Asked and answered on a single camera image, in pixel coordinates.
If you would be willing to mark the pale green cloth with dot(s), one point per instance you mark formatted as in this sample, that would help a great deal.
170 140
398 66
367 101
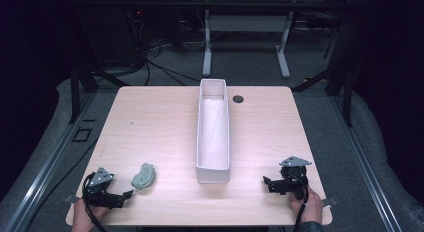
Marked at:
144 177

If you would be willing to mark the long white box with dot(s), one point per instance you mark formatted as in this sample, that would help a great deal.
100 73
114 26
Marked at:
213 138

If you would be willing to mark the person's left hand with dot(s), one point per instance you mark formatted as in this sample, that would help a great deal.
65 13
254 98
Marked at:
81 218

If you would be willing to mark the grey metal table bracket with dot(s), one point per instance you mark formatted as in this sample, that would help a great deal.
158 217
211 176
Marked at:
329 202
71 198

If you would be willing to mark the white desk with grey legs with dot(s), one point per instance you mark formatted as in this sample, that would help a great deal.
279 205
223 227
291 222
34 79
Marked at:
246 23

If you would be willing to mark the black metal frame stand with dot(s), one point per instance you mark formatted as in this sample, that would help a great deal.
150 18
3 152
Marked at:
75 92
348 98

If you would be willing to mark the person's right hand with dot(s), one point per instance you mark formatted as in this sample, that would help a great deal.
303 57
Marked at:
313 208

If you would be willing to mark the dark round table grommet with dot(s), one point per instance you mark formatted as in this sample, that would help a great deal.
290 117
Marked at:
238 99

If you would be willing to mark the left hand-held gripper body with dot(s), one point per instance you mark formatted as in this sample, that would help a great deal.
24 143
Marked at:
98 192

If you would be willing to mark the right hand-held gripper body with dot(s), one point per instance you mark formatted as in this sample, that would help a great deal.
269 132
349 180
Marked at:
293 178

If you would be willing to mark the aluminium floor rail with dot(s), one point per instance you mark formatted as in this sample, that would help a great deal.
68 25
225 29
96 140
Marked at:
365 165
50 165

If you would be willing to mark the dark equipment rack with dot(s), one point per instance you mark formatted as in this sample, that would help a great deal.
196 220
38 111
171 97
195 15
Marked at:
136 25

